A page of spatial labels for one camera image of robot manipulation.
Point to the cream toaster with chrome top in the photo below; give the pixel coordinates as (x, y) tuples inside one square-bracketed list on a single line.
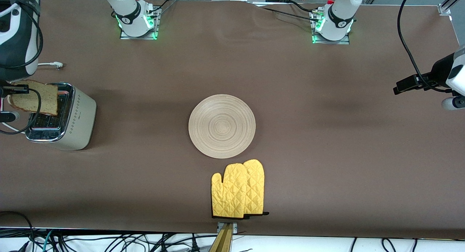
[(81, 117)]

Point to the yellow camera mount bar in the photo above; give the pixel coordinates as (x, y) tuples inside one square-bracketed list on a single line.
[(222, 241)]

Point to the round wooden plate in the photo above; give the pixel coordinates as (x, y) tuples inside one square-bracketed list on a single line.
[(221, 126)]

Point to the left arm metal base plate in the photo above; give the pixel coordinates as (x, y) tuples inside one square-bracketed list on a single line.
[(330, 43)]

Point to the slice of brown bread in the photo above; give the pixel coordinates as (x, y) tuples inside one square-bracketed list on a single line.
[(47, 99)]

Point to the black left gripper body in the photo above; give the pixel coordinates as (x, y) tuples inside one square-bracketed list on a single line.
[(438, 72)]

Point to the aluminium frame profile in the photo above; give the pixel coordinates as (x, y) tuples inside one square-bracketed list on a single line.
[(447, 7)]

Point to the yellow quilted oven mitt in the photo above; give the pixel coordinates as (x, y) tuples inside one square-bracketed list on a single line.
[(256, 186), (230, 194)]

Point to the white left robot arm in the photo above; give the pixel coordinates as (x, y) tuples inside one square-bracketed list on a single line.
[(338, 19)]

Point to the metal mount bracket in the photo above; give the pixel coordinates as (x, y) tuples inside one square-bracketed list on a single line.
[(234, 227)]

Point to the brown table cover sheet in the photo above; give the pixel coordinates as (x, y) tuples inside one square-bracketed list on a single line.
[(308, 99)]

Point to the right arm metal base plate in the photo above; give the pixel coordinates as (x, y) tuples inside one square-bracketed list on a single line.
[(138, 37)]

